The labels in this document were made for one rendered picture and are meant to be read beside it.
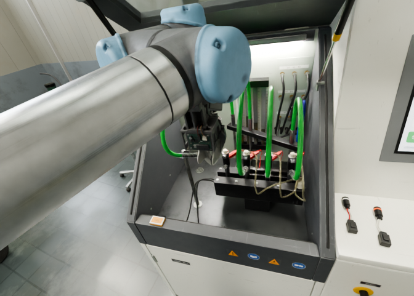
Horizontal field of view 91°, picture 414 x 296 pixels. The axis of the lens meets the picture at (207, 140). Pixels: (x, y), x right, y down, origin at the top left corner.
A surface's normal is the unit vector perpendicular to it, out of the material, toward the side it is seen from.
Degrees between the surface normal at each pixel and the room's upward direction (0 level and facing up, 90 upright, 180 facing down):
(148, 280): 0
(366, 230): 0
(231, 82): 90
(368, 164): 76
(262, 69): 90
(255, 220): 0
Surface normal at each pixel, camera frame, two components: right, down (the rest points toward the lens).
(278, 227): -0.14, -0.81
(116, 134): 0.70, 0.24
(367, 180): -0.29, 0.37
